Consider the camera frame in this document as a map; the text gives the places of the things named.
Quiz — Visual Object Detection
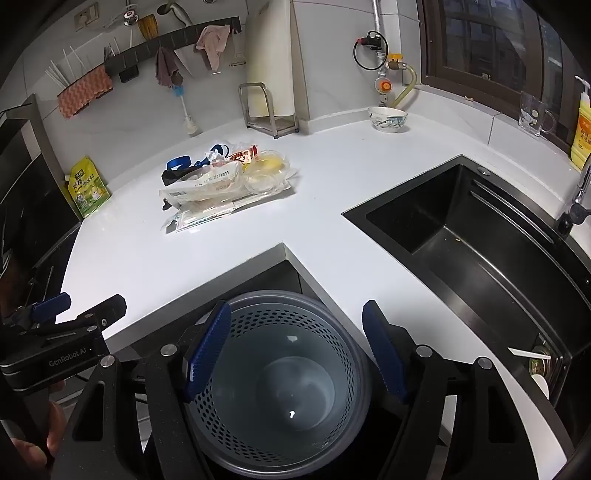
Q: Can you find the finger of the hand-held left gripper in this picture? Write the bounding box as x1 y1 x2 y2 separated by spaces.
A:
7 293 72 330
28 294 127 343

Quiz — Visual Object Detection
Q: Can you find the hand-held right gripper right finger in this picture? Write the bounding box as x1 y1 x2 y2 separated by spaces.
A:
361 300 539 480

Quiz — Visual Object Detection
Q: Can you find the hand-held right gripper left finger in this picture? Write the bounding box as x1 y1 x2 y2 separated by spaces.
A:
53 300 232 480

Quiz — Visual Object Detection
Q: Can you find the grey perforated waste bin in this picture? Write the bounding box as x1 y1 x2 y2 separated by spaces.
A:
184 290 374 468

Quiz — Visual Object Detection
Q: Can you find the toothbrush package with teal print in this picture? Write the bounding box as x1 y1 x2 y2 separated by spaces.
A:
161 200 238 234

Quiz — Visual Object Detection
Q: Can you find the white printed plastic bag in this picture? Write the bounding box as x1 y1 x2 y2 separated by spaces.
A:
159 161 245 202

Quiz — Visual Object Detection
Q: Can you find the white package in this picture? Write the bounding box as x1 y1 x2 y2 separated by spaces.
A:
159 178 295 217

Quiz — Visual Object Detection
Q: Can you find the blue strap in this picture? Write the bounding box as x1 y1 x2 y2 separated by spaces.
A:
161 144 230 185

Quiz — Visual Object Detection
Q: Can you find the clear plastic container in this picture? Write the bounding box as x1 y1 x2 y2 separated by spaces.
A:
242 150 298 195

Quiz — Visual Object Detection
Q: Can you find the red and white snack wrapper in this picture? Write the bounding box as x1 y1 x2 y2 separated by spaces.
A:
226 144 259 165

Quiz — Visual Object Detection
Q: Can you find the person's left hand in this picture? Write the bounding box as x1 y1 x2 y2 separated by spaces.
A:
10 400 68 469

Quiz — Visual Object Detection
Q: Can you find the yellow seasoning pouch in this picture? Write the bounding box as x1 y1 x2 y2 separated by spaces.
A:
64 157 112 219

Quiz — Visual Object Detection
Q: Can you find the black kitchen sink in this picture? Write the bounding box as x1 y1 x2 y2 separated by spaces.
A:
342 154 583 407

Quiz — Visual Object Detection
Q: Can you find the white stick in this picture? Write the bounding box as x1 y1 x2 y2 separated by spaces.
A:
508 347 552 364

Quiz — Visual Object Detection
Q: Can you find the metal sink strainer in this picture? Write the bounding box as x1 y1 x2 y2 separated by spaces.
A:
529 346 555 385

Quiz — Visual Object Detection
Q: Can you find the orange patterned cloth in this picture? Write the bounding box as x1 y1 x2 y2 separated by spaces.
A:
58 65 114 120

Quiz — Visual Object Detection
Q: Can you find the white patterned bowl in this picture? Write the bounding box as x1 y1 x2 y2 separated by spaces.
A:
368 106 408 134

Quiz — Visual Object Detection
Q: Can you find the bundle of white chopsticks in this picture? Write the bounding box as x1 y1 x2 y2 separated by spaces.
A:
44 46 93 88

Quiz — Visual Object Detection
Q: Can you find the metal cutting board rack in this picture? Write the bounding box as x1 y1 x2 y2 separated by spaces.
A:
239 82 300 139

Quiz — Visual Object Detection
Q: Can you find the brown cloth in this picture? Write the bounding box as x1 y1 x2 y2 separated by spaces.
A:
154 46 185 88

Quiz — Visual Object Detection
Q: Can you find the chrome faucet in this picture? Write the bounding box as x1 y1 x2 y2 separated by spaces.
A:
554 157 591 238

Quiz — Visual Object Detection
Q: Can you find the gas valve with pipes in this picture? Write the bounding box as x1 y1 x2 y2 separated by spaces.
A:
392 65 419 112

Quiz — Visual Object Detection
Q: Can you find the clear glass mug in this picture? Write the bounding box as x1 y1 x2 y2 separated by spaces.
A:
518 91 557 138

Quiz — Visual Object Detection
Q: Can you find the white hanging utensil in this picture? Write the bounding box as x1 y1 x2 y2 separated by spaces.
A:
229 28 246 66

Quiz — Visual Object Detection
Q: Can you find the pink cloth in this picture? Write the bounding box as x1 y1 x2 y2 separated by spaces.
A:
195 25 230 72

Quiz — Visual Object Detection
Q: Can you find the yellow dish soap bottle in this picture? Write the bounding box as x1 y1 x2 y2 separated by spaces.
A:
570 76 591 171

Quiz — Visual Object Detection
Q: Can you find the white cutting board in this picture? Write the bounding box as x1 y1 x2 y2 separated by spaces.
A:
245 0 296 119

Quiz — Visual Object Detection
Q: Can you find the metal ladle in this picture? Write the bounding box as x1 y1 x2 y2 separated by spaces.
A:
157 0 192 26

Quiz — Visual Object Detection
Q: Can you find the metal gas pipe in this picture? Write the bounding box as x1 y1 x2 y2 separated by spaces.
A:
372 0 387 65

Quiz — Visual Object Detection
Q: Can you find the blue handled bottle brush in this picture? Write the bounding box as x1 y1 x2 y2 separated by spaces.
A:
172 85 200 136

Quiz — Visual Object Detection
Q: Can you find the gas valve with yellow handle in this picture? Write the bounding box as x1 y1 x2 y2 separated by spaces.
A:
375 53 411 108

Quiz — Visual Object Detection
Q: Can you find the black wall rail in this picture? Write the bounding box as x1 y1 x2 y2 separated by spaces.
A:
104 16 242 84

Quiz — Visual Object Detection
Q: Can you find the white wall outlet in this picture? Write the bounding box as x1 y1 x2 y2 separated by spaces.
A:
74 2 100 28

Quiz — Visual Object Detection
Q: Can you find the black cable loop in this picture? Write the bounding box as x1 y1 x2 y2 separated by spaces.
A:
353 31 387 72

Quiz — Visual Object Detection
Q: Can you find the dark window frame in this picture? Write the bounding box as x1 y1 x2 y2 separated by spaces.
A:
418 0 591 158

